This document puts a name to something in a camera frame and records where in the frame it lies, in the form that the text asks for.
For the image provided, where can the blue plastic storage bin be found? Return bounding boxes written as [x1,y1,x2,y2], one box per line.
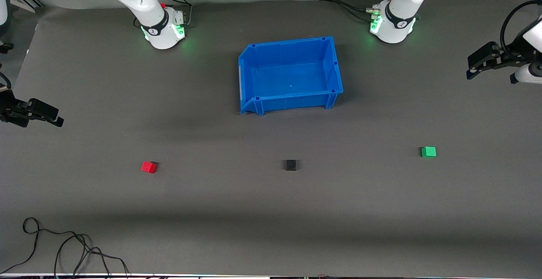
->
[238,36,344,116]

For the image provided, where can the grey table mat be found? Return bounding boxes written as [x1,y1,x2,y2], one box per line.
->
[0,0,542,276]

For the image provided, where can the thin black loose cable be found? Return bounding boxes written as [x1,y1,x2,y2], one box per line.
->
[54,233,130,278]
[0,217,91,274]

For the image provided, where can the black left arm base cables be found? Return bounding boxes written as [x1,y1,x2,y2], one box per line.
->
[319,0,395,21]

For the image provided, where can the black arm base cables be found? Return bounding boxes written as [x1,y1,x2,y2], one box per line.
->
[156,0,194,28]
[319,0,395,21]

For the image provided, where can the black right arm base cables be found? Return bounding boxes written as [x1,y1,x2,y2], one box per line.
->
[156,0,194,28]

